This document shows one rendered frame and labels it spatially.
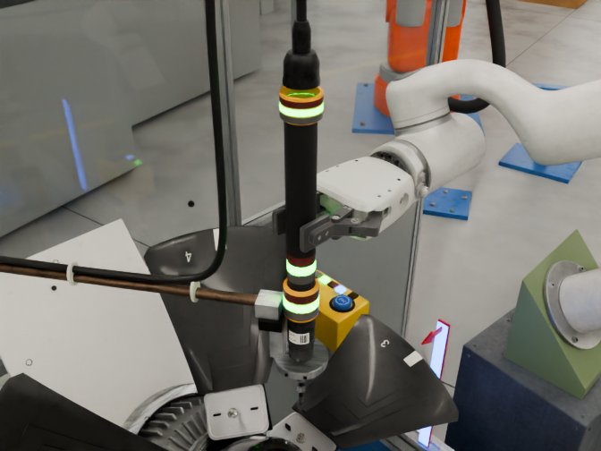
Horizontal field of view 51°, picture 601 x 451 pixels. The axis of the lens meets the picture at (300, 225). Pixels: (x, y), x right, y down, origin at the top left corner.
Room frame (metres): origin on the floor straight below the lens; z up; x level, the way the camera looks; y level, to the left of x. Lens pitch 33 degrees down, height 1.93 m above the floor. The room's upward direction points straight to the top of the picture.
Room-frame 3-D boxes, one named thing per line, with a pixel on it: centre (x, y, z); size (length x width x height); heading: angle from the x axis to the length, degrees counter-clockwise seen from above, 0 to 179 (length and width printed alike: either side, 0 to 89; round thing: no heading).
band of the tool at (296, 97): (0.58, 0.00, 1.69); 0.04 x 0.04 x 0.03
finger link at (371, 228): (0.61, -0.08, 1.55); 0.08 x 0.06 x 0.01; 13
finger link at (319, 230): (0.57, -0.03, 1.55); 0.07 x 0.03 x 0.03; 134
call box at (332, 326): (1.04, -0.06, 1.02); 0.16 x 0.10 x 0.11; 44
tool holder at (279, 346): (0.58, 0.01, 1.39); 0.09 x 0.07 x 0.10; 79
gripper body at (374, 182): (0.66, -0.08, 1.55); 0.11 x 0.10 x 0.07; 134
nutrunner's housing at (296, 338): (0.58, 0.00, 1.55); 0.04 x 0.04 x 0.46
